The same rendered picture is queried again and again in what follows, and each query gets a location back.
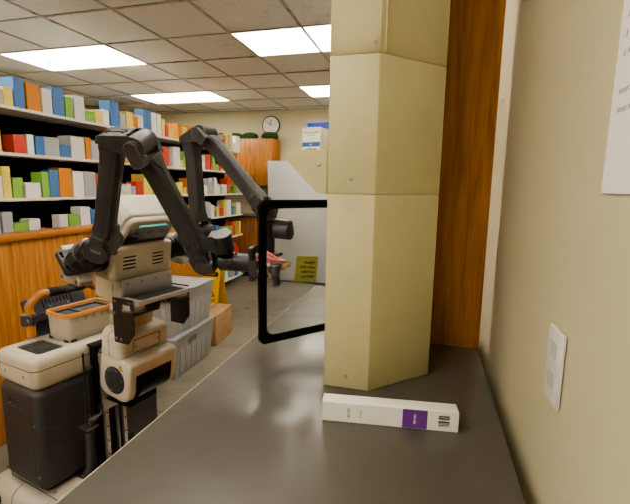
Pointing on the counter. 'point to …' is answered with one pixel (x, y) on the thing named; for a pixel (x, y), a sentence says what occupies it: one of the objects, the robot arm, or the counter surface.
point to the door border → (266, 264)
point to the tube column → (392, 28)
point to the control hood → (310, 167)
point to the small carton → (314, 138)
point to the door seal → (265, 269)
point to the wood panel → (466, 169)
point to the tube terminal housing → (381, 217)
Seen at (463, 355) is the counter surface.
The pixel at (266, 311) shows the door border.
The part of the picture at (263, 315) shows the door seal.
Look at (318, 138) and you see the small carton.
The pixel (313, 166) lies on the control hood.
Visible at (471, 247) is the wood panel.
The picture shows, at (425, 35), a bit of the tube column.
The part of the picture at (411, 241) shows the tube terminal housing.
